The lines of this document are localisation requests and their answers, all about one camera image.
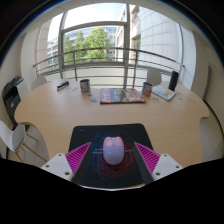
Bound black cylinder speaker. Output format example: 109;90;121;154
168;70;180;92

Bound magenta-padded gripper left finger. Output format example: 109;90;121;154
40;141;94;186

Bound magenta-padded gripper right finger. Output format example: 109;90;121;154
133;141;184;186

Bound pink and lilac computer mouse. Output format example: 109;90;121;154
102;135;125;166

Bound black mouse pad, red-blue print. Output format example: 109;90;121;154
68;123;154;189

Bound white chair with wooden legs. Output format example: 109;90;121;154
0;119;48;163

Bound colourful red magazine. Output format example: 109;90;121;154
99;87;147;105

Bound black and white printer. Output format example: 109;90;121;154
1;75;29;130

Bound metal balcony railing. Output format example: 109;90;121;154
32;47;185;90

